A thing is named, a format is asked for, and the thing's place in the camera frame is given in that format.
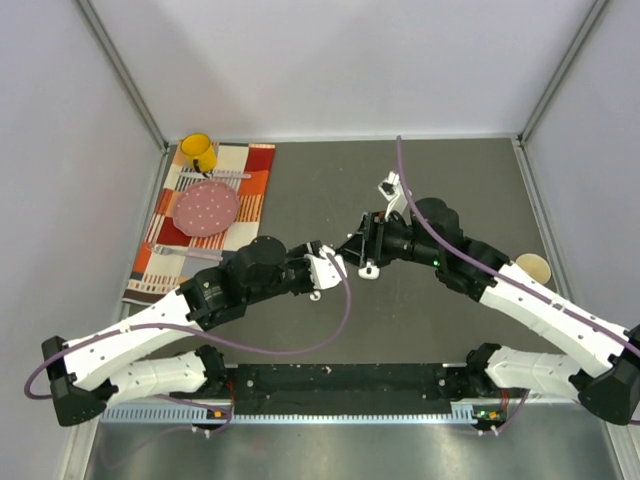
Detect pink polka dot plate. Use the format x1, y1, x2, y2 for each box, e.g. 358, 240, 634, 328
172, 180, 240, 238

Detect yellow mug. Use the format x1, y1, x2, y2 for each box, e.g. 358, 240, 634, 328
180, 133, 217, 174

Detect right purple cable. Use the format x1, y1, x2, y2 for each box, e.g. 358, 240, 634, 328
395, 135, 640, 436

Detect cream dotted mug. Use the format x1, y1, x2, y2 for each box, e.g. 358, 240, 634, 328
515, 253, 552, 285

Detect patchwork orange placemat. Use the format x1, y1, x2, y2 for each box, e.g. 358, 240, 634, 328
122, 143, 275, 305

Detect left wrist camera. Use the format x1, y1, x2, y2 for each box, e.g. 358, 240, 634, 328
304, 241, 347, 291

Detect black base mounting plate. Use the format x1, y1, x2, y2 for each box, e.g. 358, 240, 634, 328
199, 363, 531, 416

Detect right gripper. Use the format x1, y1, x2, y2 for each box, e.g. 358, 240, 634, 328
332, 209, 442, 269

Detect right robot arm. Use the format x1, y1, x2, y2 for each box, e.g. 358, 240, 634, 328
338, 198, 639, 425

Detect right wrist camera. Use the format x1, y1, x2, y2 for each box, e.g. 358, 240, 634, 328
377, 171, 408, 220

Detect white charging case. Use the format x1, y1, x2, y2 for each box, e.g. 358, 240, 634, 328
358, 262, 380, 280

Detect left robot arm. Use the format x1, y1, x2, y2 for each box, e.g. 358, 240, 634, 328
42, 236, 328, 427

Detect white cable duct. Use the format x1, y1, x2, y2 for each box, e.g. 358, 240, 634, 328
101, 403, 490, 426

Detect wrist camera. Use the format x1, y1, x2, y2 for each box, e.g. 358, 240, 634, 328
377, 171, 408, 220
304, 241, 347, 291

